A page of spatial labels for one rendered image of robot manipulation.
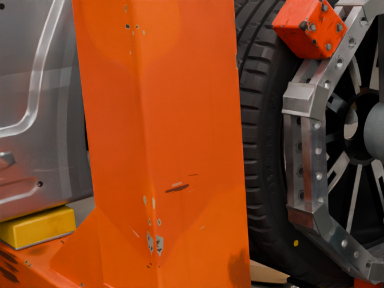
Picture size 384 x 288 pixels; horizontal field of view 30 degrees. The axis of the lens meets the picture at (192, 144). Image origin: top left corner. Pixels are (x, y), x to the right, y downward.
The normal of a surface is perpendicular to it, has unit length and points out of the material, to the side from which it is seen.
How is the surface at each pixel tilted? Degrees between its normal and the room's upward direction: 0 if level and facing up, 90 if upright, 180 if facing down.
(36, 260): 0
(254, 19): 45
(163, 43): 90
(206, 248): 90
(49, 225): 89
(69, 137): 90
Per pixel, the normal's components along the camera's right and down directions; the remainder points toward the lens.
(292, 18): -0.61, -0.54
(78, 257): -0.80, 0.20
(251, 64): -0.73, -0.30
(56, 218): 0.60, 0.14
